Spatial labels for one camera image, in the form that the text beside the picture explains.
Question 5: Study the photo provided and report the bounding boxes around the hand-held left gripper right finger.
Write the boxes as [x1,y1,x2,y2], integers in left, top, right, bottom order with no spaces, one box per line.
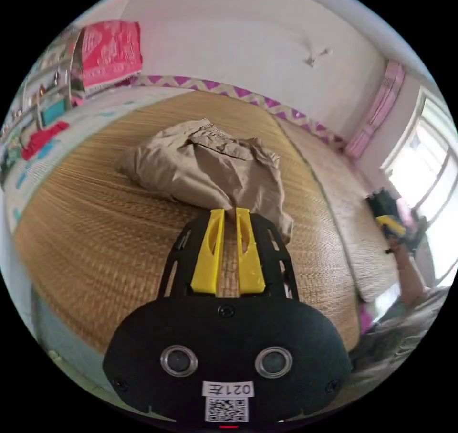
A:
[236,207,267,295]

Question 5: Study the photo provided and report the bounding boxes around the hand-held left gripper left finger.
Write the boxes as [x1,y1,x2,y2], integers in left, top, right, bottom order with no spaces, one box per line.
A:
[190,208,226,295]

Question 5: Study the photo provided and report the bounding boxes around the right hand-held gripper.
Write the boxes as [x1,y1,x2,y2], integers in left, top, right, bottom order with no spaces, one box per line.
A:
[365,187,407,238]

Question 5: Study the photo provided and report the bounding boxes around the light brown pants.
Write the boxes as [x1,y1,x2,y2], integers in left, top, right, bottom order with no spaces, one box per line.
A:
[114,117,295,244]

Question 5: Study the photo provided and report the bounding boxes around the person's right forearm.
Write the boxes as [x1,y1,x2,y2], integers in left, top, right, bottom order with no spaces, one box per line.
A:
[395,255,432,306]

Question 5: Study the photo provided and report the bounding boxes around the person's right hand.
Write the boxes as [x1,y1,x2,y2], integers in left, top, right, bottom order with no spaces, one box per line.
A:
[387,235,414,263]

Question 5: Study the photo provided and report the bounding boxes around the window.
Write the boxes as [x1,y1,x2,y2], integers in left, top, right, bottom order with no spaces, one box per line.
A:
[379,85,458,283]

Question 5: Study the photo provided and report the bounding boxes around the bed with woven mat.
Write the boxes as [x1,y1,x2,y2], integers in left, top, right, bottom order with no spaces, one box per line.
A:
[0,74,403,391]

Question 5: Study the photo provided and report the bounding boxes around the person's body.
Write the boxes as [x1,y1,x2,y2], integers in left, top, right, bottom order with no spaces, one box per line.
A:
[349,284,452,380]

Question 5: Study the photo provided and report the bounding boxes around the pink curtain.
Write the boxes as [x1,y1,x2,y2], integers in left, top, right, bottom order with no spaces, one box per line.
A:
[345,59,407,160]

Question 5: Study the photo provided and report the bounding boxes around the white ceiling fan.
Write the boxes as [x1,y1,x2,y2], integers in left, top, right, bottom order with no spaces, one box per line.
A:
[303,47,332,68]

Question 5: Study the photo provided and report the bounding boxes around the red garment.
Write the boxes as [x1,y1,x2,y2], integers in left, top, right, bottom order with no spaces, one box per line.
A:
[21,120,70,161]

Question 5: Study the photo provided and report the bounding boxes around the red patterned cloth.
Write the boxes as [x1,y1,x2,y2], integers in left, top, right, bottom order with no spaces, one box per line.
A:
[79,19,144,90]

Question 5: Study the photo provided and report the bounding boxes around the cluttered shelf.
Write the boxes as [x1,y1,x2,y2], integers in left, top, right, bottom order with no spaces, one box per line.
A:
[0,24,85,176]

